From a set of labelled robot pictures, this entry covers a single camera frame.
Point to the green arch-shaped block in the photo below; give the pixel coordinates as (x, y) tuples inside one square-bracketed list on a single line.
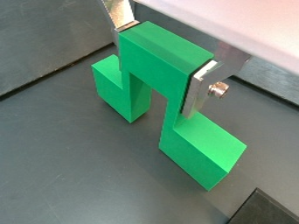
[(156, 61)]

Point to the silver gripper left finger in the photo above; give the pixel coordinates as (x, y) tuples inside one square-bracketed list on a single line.
[(119, 15)]

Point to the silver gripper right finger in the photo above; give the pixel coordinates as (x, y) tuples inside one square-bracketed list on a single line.
[(206, 81)]

